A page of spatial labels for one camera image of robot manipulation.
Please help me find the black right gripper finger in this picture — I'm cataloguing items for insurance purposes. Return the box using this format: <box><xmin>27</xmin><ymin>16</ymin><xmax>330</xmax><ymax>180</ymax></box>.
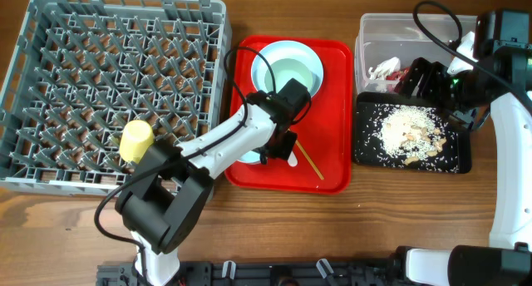
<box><xmin>409</xmin><ymin>57</ymin><xmax>435</xmax><ymax>98</ymax></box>
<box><xmin>394</xmin><ymin>61</ymin><xmax>418</xmax><ymax>96</ymax></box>

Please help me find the white plastic fork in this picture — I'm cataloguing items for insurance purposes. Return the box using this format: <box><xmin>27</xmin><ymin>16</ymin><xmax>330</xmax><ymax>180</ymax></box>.
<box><xmin>288</xmin><ymin>151</ymin><xmax>298</xmax><ymax>167</ymax></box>

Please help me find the red plastic tray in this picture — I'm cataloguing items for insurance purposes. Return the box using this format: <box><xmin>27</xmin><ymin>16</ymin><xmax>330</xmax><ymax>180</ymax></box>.
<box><xmin>224</xmin><ymin>38</ymin><xmax>354</xmax><ymax>195</ymax></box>

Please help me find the red wrapper waste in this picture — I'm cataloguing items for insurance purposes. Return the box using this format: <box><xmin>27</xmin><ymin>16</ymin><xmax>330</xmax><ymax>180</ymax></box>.
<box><xmin>386</xmin><ymin>67</ymin><xmax>410</xmax><ymax>81</ymax></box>

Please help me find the pile of white rice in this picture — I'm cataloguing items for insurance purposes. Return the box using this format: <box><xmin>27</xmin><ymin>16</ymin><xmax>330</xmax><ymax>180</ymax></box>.
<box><xmin>361</xmin><ymin>102</ymin><xmax>462</xmax><ymax>173</ymax></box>

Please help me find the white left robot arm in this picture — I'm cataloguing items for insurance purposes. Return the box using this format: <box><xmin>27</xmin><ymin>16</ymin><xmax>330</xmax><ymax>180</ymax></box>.
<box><xmin>115</xmin><ymin>78</ymin><xmax>311</xmax><ymax>285</ymax></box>

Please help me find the light blue small bowl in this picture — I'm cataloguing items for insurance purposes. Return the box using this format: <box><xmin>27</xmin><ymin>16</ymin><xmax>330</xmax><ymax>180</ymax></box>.
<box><xmin>239</xmin><ymin>150</ymin><xmax>261</xmax><ymax>165</ymax></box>

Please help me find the clear plastic waste bin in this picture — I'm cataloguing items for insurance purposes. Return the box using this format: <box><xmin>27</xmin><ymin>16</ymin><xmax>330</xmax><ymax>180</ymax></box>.
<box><xmin>355</xmin><ymin>13</ymin><xmax>453</xmax><ymax>94</ymax></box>

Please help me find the grey plastic dishwasher rack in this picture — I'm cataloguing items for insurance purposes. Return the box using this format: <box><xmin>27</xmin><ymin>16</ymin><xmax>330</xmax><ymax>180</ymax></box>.
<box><xmin>1</xmin><ymin>0</ymin><xmax>232</xmax><ymax>195</ymax></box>

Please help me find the black waste tray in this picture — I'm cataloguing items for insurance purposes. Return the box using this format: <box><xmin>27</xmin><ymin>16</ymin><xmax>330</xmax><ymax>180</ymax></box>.
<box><xmin>352</xmin><ymin>91</ymin><xmax>473</xmax><ymax>175</ymax></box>

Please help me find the mint green bowl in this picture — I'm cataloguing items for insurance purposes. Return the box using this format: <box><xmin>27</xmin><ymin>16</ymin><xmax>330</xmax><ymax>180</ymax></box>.
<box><xmin>271</xmin><ymin>58</ymin><xmax>313</xmax><ymax>92</ymax></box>

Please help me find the light blue plate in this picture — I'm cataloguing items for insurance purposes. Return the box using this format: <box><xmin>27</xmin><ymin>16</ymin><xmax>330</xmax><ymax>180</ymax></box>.
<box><xmin>250</xmin><ymin>41</ymin><xmax>324</xmax><ymax>97</ymax></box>

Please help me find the yellow plastic cup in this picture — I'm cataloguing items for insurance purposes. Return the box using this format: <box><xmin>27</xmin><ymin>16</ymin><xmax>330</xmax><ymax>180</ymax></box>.
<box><xmin>119</xmin><ymin>120</ymin><xmax>155</xmax><ymax>164</ymax></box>

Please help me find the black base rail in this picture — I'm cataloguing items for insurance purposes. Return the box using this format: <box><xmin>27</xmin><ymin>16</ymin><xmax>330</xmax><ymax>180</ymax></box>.
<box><xmin>97</xmin><ymin>252</ymin><xmax>416</xmax><ymax>286</ymax></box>

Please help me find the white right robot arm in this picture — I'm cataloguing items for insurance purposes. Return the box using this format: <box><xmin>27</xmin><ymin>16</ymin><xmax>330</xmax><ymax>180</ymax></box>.
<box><xmin>387</xmin><ymin>9</ymin><xmax>531</xmax><ymax>285</ymax></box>

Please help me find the wooden chopstick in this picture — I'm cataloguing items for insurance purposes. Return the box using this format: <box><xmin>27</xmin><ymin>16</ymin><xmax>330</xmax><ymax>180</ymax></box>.
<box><xmin>295</xmin><ymin>141</ymin><xmax>324</xmax><ymax>180</ymax></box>

